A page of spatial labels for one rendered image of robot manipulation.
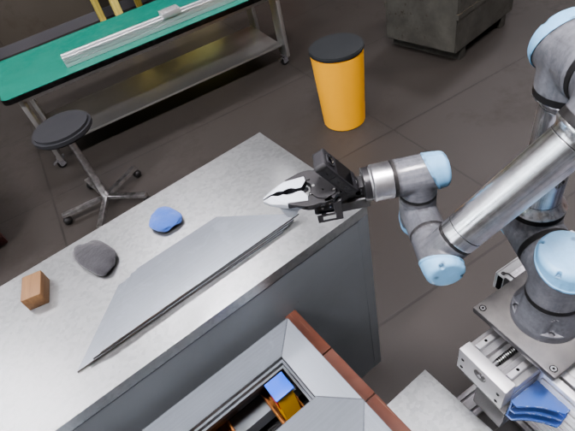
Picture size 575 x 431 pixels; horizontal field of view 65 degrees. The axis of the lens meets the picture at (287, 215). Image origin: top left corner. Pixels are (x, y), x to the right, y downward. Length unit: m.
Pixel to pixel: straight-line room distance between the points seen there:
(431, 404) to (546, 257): 0.62
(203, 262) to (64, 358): 0.44
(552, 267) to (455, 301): 1.46
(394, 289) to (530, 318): 1.39
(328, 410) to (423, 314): 1.23
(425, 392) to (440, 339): 0.88
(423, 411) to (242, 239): 0.73
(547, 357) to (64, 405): 1.14
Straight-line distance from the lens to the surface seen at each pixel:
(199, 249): 1.39
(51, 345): 1.45
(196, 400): 1.38
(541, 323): 1.16
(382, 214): 2.83
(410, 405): 1.47
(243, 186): 1.57
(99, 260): 1.53
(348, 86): 3.30
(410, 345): 2.32
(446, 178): 0.91
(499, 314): 1.21
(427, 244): 0.89
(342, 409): 1.28
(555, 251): 1.05
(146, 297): 1.35
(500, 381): 1.18
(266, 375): 1.37
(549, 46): 0.89
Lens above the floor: 2.05
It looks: 45 degrees down
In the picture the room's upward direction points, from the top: 15 degrees counter-clockwise
